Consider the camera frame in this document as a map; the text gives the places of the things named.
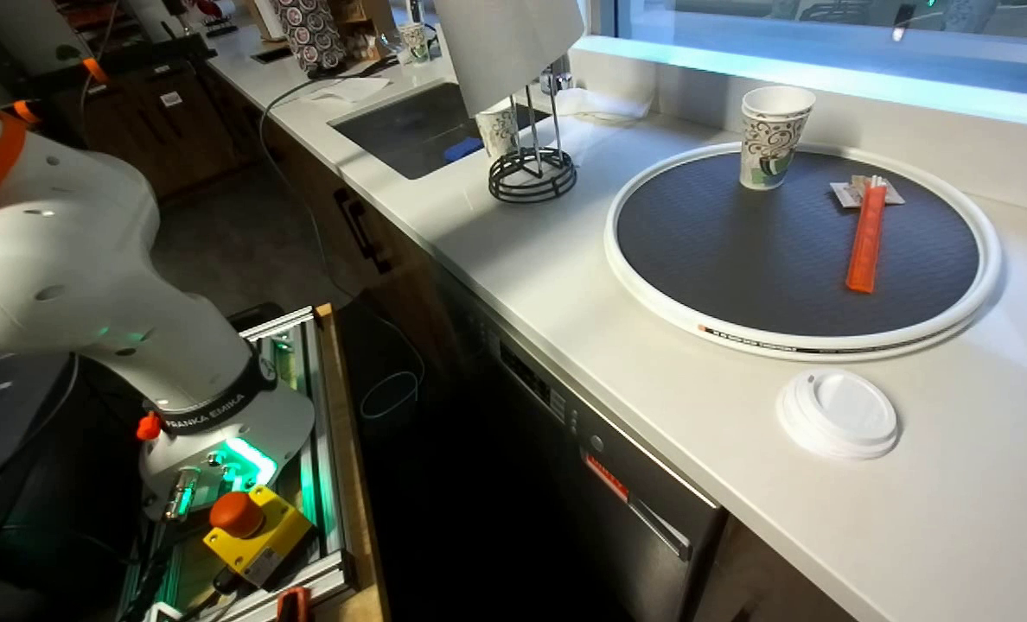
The wooden board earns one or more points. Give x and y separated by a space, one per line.
352 497

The yellow emergency stop box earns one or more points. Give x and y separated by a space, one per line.
259 540

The patterned bag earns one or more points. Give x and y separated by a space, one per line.
311 36

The white plastic cup lid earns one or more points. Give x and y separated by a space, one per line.
837 413

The patterned paper cup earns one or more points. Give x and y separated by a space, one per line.
772 138
500 125

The white bowl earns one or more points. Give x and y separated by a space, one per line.
791 254

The white paper towel roll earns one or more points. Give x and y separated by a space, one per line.
512 47

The orange flat stick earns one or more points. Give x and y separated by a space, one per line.
867 243

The glass window pane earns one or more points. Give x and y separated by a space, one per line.
823 39

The stainless steel sink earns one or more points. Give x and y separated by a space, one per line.
410 132

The small grey flat piece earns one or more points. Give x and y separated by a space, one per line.
849 195

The dark under-counter cabinet front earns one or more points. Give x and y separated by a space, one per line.
512 462

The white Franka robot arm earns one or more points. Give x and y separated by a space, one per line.
63 263

